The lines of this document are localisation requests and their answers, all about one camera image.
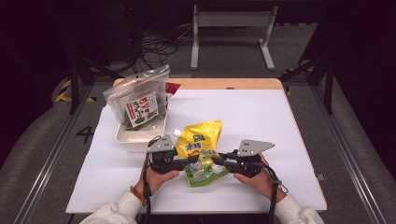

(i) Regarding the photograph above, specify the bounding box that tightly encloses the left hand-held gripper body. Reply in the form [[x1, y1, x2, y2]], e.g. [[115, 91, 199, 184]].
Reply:
[[147, 133, 180, 175]]

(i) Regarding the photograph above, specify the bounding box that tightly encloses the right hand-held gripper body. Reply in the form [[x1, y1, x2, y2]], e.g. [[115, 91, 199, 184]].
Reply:
[[232, 139, 276, 179]]

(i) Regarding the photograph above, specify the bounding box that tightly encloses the white divided plastic container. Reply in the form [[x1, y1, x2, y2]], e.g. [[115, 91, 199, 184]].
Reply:
[[115, 111, 167, 153]]

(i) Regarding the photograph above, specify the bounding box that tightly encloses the yellow green spout pouch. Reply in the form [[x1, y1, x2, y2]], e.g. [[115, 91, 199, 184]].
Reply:
[[172, 119, 230, 189]]

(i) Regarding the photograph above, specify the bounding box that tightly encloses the clear bag of dark dried food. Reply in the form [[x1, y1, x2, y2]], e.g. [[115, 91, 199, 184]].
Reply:
[[102, 64, 171, 130]]

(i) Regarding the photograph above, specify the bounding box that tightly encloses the person's left hand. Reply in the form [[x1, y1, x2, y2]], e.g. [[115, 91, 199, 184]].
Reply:
[[134, 166, 181, 197]]

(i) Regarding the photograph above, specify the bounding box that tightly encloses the person's right hand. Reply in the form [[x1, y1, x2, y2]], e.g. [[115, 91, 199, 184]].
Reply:
[[233, 154, 286, 203]]

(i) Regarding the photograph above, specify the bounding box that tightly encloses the white table mat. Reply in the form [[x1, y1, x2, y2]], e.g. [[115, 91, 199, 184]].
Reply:
[[64, 89, 328, 216]]

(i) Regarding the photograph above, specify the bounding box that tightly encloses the black metal stand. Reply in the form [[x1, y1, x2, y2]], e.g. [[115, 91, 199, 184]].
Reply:
[[278, 55, 335, 115], [66, 6, 125, 115]]

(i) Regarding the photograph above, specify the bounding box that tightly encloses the yellow black hazard tape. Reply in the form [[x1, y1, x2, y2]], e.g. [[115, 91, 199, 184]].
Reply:
[[55, 78, 96, 104]]

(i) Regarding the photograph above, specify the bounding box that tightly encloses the white metal stand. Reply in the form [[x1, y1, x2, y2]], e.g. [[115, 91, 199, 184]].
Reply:
[[190, 4, 279, 71]]

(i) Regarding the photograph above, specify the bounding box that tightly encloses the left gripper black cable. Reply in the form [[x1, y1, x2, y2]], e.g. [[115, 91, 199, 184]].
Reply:
[[141, 134, 163, 224]]

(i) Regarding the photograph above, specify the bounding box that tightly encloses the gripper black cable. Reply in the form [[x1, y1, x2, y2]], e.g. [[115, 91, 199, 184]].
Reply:
[[141, 134, 163, 224], [261, 164, 289, 224]]

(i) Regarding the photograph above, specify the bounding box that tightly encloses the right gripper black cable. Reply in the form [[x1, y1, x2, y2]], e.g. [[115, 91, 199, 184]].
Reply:
[[261, 164, 289, 224]]

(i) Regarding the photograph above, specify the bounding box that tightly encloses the red cord bracelet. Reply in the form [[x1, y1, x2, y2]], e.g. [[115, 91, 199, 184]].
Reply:
[[130, 185, 148, 207]]

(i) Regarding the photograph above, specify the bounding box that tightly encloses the aluminium floor rail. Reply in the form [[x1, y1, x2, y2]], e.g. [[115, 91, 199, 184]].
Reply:
[[311, 83, 389, 224], [13, 83, 94, 224]]

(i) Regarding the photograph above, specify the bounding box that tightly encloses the tangle of black floor cables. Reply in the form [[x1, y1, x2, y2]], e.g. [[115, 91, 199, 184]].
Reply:
[[130, 31, 178, 78]]

